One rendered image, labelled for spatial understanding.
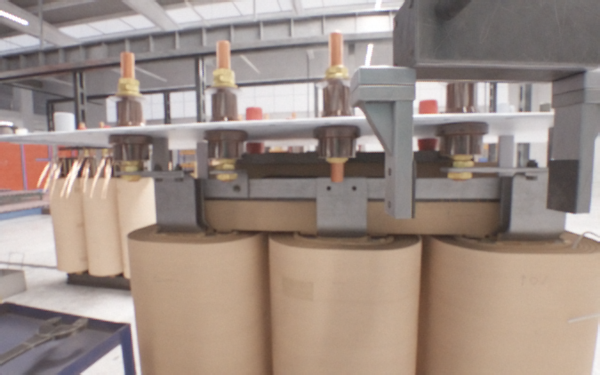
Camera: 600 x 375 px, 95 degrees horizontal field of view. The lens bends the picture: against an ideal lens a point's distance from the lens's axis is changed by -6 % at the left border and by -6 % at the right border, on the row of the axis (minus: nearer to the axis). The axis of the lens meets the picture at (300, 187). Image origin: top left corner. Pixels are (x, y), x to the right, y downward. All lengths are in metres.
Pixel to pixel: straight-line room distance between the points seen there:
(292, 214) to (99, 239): 2.72
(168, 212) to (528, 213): 0.88
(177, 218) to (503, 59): 0.77
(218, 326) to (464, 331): 0.62
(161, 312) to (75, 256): 2.82
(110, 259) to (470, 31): 3.34
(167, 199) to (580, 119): 0.81
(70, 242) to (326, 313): 3.17
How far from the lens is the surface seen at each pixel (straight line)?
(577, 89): 0.29
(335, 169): 0.67
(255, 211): 0.85
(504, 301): 0.81
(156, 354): 1.00
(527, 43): 0.25
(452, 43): 0.22
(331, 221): 0.72
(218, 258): 0.80
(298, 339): 0.81
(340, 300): 0.74
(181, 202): 0.83
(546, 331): 0.88
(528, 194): 0.81
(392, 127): 0.22
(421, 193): 0.78
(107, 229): 3.33
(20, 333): 1.02
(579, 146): 0.28
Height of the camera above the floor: 1.28
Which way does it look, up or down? 5 degrees down
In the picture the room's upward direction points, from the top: 1 degrees counter-clockwise
